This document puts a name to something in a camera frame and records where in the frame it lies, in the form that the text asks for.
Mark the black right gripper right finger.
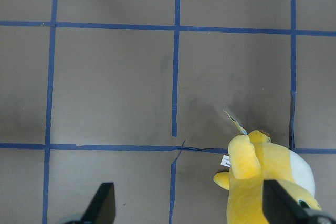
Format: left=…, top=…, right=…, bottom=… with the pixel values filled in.
left=262, top=180, right=335, bottom=223

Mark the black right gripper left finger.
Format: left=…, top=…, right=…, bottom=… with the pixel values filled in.
left=61, top=182, right=116, bottom=224

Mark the yellow plush toy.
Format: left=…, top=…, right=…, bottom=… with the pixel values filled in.
left=213, top=119, right=322, bottom=223

